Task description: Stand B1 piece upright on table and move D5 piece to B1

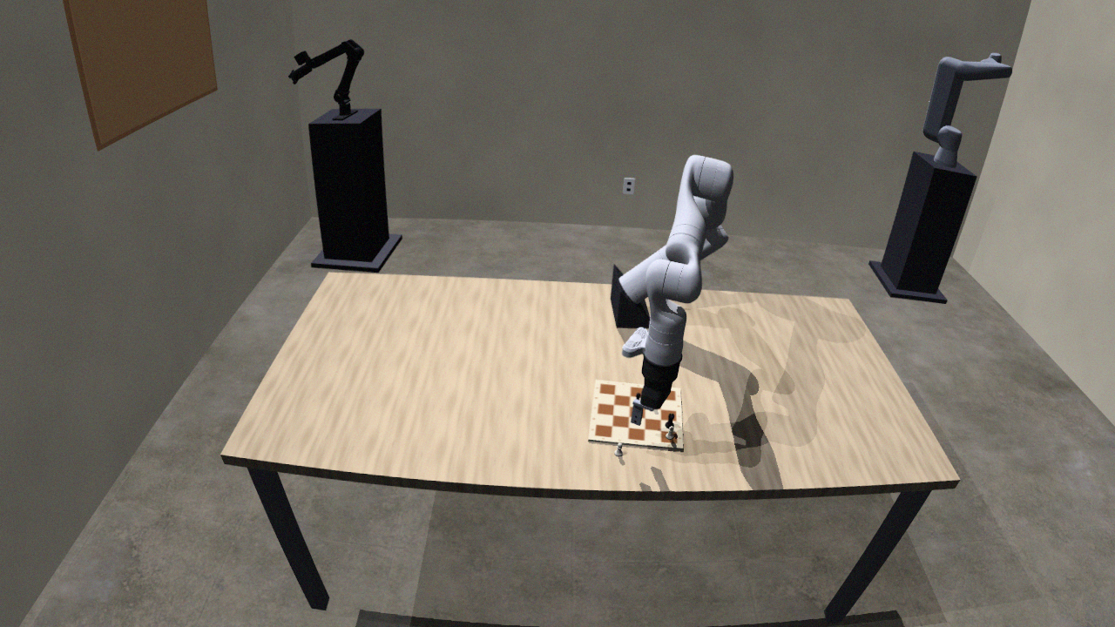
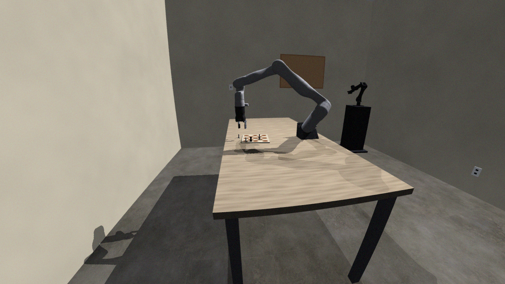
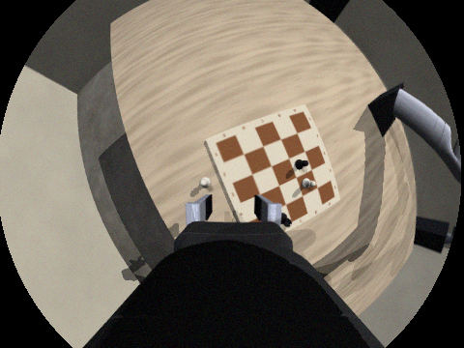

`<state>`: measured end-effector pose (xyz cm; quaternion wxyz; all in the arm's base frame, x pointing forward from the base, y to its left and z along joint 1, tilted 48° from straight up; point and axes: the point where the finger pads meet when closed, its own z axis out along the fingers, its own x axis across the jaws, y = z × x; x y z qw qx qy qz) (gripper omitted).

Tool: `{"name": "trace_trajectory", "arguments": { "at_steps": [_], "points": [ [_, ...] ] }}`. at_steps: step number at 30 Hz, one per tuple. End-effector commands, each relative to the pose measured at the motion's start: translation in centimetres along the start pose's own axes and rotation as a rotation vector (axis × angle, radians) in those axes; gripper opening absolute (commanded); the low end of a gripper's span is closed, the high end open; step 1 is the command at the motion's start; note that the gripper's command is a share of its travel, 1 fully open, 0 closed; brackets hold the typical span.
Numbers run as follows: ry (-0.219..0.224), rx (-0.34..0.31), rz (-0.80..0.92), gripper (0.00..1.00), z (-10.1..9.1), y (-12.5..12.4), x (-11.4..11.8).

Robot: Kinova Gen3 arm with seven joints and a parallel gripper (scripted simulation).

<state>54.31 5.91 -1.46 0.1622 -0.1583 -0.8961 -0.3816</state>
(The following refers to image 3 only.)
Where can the brown and cream chessboard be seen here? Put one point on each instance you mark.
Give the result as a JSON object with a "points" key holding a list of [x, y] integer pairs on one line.
{"points": [[259, 157]]}

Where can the white pawn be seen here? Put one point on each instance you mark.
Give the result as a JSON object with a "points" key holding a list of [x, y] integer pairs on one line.
{"points": [[306, 183], [205, 182]]}

